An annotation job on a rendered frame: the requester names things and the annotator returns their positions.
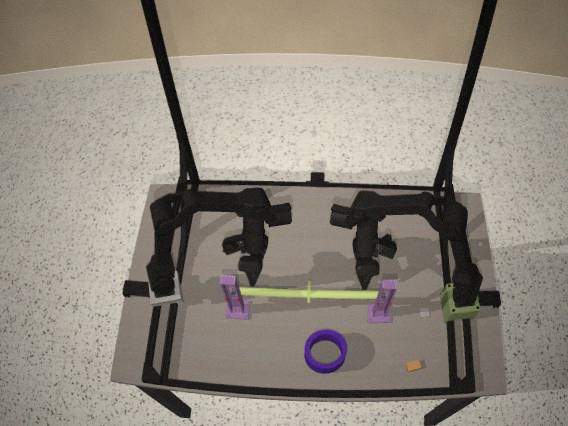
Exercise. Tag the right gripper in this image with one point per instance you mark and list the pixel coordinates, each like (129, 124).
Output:
(252, 265)

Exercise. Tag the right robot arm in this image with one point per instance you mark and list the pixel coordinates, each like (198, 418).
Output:
(252, 204)

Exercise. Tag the purple short tube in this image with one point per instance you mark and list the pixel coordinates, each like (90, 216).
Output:
(325, 335)

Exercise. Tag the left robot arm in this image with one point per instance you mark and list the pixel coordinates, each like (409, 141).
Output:
(370, 206)

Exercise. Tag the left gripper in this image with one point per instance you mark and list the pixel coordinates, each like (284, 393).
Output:
(365, 250)

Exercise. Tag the small orange block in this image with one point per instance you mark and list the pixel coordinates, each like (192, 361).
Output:
(414, 365)

